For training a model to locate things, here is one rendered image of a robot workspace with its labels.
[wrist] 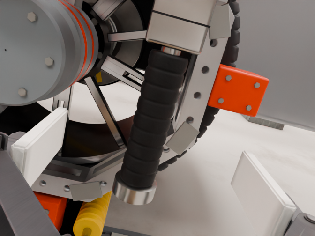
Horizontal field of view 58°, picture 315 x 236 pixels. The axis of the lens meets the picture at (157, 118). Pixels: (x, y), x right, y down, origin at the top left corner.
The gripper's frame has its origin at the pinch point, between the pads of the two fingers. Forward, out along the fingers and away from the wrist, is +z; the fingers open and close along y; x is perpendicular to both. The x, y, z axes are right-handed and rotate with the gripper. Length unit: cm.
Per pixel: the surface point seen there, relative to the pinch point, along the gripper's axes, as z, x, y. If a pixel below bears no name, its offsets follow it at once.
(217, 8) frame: 28.2, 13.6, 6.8
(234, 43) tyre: 36.9, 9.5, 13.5
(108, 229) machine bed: 84, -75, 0
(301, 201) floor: 167, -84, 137
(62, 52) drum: 14.0, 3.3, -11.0
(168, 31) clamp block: 6.5, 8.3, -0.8
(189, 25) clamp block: 6.5, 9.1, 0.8
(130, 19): 75, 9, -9
